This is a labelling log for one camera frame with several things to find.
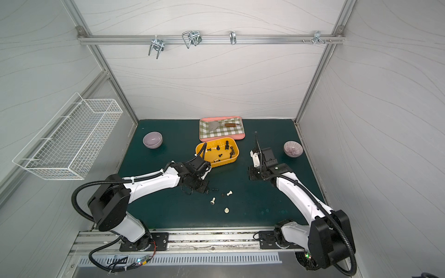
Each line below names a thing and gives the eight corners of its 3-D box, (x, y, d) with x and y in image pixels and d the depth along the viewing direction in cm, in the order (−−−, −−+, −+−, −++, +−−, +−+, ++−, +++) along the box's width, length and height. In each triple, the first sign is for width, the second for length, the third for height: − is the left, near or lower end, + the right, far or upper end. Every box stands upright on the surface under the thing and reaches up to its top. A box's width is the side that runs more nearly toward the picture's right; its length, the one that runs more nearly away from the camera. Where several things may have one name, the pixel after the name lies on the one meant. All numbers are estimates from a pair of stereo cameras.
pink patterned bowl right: (283, 160, 104) (286, 154, 99) (280, 146, 110) (282, 140, 106) (301, 160, 104) (305, 154, 99) (297, 146, 110) (300, 140, 106)
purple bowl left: (145, 150, 107) (140, 143, 101) (149, 138, 113) (145, 131, 107) (162, 150, 107) (158, 143, 101) (165, 138, 113) (162, 131, 107)
